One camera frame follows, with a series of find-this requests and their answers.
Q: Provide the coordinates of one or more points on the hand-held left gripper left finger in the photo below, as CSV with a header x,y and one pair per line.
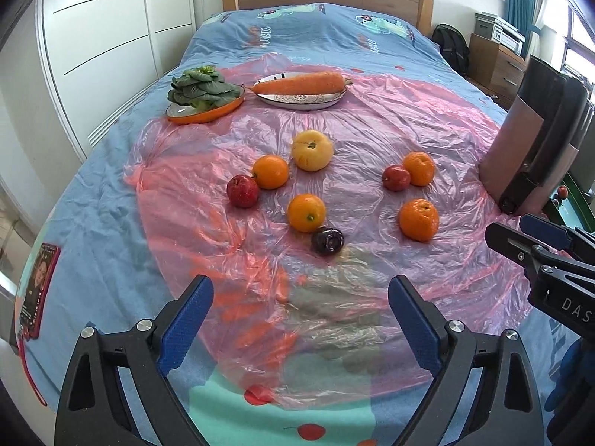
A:
x,y
186,325

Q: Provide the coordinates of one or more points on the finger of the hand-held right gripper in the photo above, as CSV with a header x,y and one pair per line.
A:
x,y
511,244
546,231

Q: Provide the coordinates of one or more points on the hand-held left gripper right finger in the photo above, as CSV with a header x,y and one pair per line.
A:
x,y
416,325

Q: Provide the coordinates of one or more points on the green metal tray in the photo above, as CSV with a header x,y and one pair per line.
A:
x,y
578,213

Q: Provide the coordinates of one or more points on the red apple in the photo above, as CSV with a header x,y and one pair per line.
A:
x,y
563,191
242,191
396,178

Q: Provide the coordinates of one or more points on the bumpy mandarin orange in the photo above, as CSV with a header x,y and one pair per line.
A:
x,y
420,168
418,220

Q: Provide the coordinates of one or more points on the smooth orange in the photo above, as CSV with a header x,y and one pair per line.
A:
x,y
306,213
270,173

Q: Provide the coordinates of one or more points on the person's right hand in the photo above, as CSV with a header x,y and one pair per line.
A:
x,y
574,381

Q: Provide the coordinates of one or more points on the upright grey brown panel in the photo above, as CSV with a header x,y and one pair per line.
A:
x,y
520,139

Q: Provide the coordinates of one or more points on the dark purple fruit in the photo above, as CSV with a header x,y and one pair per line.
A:
x,y
327,241

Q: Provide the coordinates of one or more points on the phone in red case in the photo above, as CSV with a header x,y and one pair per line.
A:
x,y
37,288

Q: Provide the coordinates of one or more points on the wooden dresser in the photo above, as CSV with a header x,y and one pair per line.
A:
x,y
495,67

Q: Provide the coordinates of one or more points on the window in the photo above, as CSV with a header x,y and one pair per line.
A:
x,y
581,42

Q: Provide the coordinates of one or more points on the yellow apple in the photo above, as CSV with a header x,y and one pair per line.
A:
x,y
312,151

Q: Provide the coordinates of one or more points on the pink plastic sheet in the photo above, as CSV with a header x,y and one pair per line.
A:
x,y
353,116

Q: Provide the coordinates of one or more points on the white printer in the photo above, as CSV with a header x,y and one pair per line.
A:
x,y
502,32

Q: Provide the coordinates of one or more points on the black backpack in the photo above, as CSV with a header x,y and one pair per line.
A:
x,y
451,49

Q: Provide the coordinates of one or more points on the orange oval plate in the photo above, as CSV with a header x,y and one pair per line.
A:
x,y
207,116

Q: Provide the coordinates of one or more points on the teal window curtain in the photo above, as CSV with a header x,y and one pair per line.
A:
x,y
523,4

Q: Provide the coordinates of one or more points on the green bok choy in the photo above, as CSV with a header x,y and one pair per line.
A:
x,y
200,88

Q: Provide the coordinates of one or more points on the white patterned plate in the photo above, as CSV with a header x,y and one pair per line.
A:
x,y
302,101

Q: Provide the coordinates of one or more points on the large carrot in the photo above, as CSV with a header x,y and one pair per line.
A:
x,y
297,84

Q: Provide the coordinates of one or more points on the bed with blue sheet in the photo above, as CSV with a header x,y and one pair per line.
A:
x,y
325,32

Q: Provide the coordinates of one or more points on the white wardrobe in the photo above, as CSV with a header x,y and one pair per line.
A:
x,y
102,32

